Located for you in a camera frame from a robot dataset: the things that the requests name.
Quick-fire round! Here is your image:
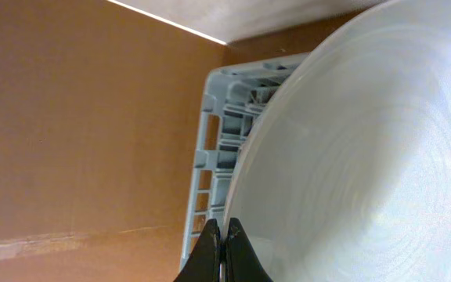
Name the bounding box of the grey dishwasher rack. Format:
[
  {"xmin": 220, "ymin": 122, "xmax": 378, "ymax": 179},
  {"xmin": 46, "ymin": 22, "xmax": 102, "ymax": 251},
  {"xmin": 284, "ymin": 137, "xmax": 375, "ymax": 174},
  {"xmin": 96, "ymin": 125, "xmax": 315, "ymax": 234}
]
[{"xmin": 180, "ymin": 53, "xmax": 308, "ymax": 266}]

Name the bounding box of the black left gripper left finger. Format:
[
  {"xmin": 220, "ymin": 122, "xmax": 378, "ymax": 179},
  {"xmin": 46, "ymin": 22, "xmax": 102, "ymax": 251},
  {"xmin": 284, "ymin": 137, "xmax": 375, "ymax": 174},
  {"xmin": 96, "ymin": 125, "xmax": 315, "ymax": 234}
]
[{"xmin": 174, "ymin": 219, "xmax": 221, "ymax": 282}]

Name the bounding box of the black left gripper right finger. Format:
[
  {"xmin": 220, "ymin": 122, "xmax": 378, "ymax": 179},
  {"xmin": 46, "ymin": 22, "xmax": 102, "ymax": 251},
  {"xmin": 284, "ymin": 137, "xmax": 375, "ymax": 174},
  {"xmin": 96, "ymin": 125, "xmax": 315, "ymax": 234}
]
[{"xmin": 224, "ymin": 218, "xmax": 272, "ymax": 282}]

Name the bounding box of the grey round plate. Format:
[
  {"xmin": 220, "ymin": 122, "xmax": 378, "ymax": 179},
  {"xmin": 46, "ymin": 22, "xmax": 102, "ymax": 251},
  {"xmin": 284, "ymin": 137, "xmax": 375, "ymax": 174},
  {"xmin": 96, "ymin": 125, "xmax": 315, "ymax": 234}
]
[{"xmin": 225, "ymin": 0, "xmax": 451, "ymax": 281}]

